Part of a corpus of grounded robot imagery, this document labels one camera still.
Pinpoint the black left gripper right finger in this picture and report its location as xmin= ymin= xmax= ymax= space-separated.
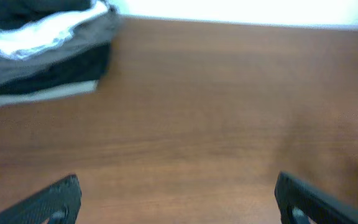
xmin=274 ymin=172 xmax=358 ymax=224

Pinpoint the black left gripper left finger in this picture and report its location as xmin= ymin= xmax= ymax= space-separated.
xmin=0 ymin=174 xmax=81 ymax=224

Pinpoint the dark green t-shirt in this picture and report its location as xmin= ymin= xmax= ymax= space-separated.
xmin=0 ymin=0 xmax=91 ymax=30

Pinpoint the light grey folded garment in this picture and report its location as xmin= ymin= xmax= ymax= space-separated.
xmin=0 ymin=80 xmax=99 ymax=106

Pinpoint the white printed t-shirt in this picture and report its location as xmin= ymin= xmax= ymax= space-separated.
xmin=0 ymin=1 xmax=111 ymax=60

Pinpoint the dark grey folded garment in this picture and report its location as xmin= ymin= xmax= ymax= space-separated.
xmin=0 ymin=9 xmax=121 ymax=85

